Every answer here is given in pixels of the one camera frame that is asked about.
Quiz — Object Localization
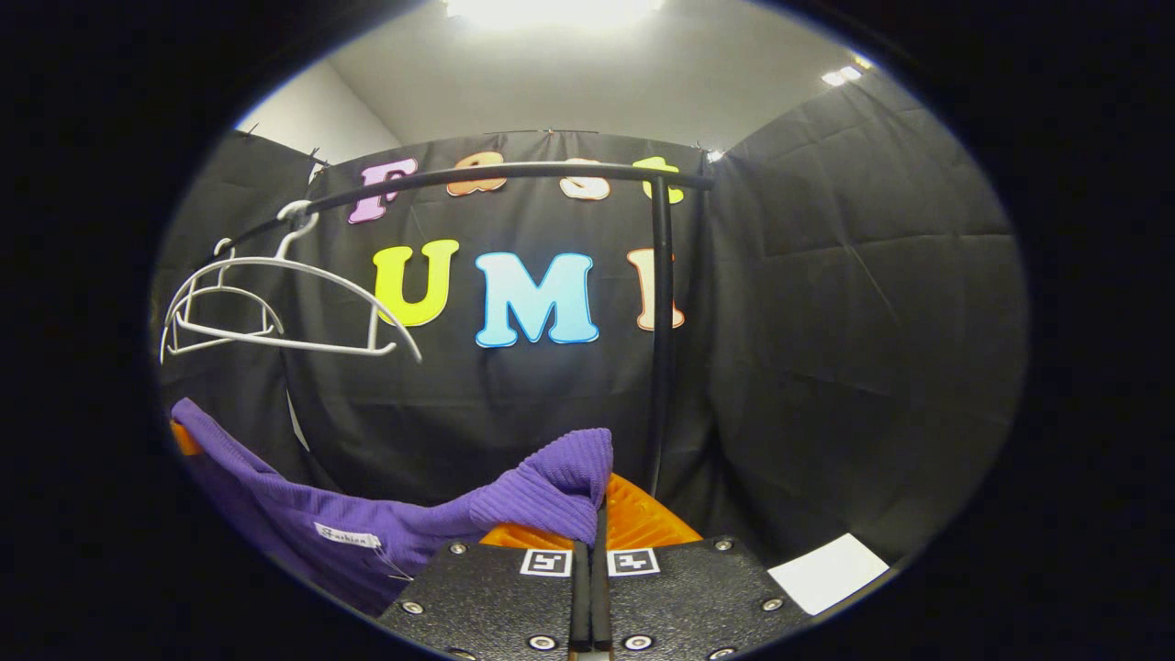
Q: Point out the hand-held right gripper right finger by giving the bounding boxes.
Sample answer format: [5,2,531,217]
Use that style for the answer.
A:
[592,472,815,661]

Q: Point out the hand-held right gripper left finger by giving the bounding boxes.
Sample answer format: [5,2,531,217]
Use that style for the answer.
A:
[376,521,591,661]

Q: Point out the purple ribbed jacket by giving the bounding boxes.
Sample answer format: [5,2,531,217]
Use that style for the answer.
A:
[170,397,614,618]

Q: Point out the white plastic clothes hanger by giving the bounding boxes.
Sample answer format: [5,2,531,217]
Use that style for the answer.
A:
[161,200,425,364]
[162,237,287,357]

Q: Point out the black metal clothes rack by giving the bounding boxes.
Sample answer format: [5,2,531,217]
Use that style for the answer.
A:
[216,161,715,497]

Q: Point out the white paper sheet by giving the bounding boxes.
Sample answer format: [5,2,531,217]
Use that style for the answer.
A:
[767,532,891,616]

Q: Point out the black backdrop cloth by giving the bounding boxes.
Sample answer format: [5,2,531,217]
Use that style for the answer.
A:
[151,69,1029,607]

